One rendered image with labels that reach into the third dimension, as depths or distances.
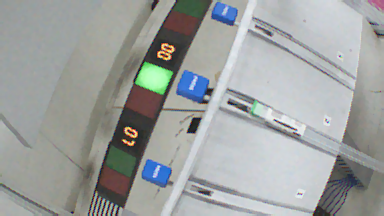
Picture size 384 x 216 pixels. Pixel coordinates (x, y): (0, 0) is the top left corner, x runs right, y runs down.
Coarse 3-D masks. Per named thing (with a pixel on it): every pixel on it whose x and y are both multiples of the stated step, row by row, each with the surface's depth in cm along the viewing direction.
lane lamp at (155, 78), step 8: (144, 64) 109; (144, 72) 108; (152, 72) 108; (160, 72) 109; (168, 72) 109; (136, 80) 108; (144, 80) 108; (152, 80) 108; (160, 80) 108; (168, 80) 108; (152, 88) 108; (160, 88) 108
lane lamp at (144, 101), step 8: (136, 88) 108; (144, 88) 108; (136, 96) 107; (144, 96) 108; (152, 96) 108; (160, 96) 108; (128, 104) 107; (136, 104) 107; (144, 104) 107; (152, 104) 107; (144, 112) 107; (152, 112) 107
